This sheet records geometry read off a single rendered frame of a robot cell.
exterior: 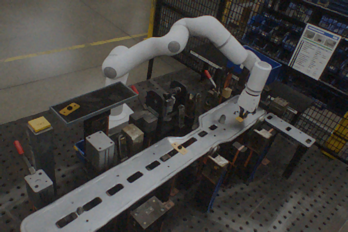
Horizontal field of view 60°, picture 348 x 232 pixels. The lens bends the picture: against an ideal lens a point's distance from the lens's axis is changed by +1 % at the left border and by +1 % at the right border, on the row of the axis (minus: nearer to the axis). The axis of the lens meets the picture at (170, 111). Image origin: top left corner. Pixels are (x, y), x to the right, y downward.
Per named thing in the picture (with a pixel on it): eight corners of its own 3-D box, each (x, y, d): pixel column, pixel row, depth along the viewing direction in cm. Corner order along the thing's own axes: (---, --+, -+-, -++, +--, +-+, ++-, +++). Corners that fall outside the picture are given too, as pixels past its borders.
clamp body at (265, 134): (246, 186, 169) (269, 142, 148) (229, 173, 175) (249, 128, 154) (255, 178, 175) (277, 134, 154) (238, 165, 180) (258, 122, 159)
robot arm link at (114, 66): (117, 70, 174) (107, 85, 162) (105, 53, 168) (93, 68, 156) (194, 39, 151) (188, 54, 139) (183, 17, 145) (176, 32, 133)
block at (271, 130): (255, 172, 178) (272, 138, 161) (240, 161, 183) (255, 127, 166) (263, 165, 184) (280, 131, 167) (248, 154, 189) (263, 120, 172)
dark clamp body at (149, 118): (140, 180, 160) (149, 127, 136) (125, 165, 166) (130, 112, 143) (155, 171, 166) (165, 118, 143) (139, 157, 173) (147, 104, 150)
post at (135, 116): (128, 176, 160) (135, 119, 136) (122, 171, 163) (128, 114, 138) (135, 172, 163) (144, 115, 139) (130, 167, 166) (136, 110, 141)
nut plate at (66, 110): (66, 116, 121) (66, 113, 121) (58, 112, 122) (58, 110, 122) (80, 106, 127) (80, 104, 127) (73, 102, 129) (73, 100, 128)
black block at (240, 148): (227, 193, 163) (244, 156, 145) (212, 180, 168) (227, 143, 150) (235, 186, 168) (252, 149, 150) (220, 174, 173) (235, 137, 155)
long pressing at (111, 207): (48, 275, 90) (47, 272, 89) (14, 222, 101) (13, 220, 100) (269, 113, 178) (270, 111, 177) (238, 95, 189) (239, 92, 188)
